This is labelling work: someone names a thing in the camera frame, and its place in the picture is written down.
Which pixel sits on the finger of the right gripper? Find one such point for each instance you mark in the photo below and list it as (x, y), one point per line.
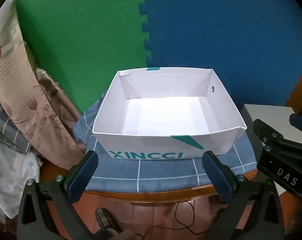
(296, 121)

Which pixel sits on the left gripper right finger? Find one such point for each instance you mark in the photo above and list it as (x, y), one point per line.
(221, 177)

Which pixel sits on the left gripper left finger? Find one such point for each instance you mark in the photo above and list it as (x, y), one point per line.
(80, 175)

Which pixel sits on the grey white box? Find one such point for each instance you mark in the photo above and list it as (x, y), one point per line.
(275, 116)

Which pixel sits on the wooden nightstand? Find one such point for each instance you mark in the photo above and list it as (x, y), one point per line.
(158, 197)

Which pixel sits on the plaid slipper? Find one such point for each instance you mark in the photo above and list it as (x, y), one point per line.
(107, 221)

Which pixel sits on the blue checked cloth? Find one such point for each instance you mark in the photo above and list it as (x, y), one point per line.
(132, 176)

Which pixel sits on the white patterned sheet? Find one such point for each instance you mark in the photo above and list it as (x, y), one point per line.
(15, 170)

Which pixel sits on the brown satin curtain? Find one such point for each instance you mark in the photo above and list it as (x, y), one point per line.
(63, 106)

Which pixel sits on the white XINCCI shoe box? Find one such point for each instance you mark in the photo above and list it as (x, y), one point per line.
(162, 113)

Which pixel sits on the grey plaid bedding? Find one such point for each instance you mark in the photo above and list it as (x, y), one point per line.
(11, 136)

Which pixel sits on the blue foam mat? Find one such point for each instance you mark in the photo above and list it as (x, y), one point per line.
(254, 46)

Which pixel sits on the beige floral curtain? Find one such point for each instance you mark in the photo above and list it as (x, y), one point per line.
(24, 101)

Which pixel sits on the green foam mat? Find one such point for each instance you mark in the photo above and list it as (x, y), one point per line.
(83, 43)

